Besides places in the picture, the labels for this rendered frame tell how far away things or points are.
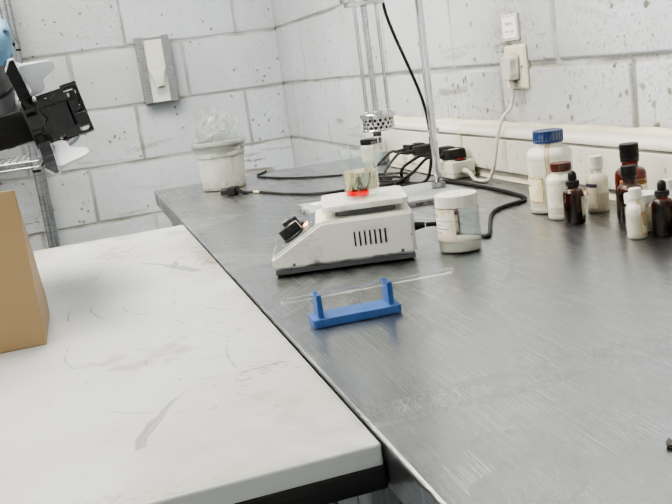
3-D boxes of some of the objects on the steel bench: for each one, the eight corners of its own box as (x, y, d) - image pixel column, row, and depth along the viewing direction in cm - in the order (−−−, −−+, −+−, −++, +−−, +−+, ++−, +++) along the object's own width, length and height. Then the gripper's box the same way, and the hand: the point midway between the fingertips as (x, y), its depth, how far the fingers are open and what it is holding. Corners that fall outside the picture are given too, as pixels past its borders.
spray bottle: (390, 162, 236) (385, 122, 234) (383, 164, 233) (378, 124, 230) (378, 162, 238) (373, 123, 236) (371, 165, 235) (366, 125, 233)
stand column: (435, 189, 172) (393, -193, 158) (429, 188, 175) (387, -188, 160) (448, 187, 173) (407, -194, 158) (442, 185, 176) (402, -189, 161)
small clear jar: (647, 235, 116) (644, 196, 115) (618, 232, 120) (615, 195, 119) (668, 228, 118) (666, 190, 117) (639, 225, 122) (637, 188, 121)
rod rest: (314, 330, 94) (310, 298, 93) (308, 322, 97) (304, 291, 97) (402, 312, 96) (399, 281, 95) (393, 305, 99) (390, 275, 99)
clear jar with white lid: (467, 242, 126) (461, 187, 125) (491, 247, 121) (485, 190, 119) (431, 251, 124) (425, 195, 122) (454, 257, 118) (448, 199, 117)
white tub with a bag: (198, 188, 234) (184, 108, 229) (251, 181, 235) (238, 101, 231) (197, 195, 220) (183, 110, 216) (253, 187, 222) (240, 102, 217)
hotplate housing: (274, 279, 120) (265, 222, 118) (278, 258, 133) (270, 206, 131) (434, 257, 120) (428, 200, 118) (423, 239, 133) (417, 187, 131)
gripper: (60, 46, 130) (53, 25, 110) (111, 171, 133) (112, 172, 114) (3, 64, 128) (-15, 47, 109) (56, 191, 131) (47, 196, 112)
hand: (28, 119), depth 111 cm, fingers open, 14 cm apart
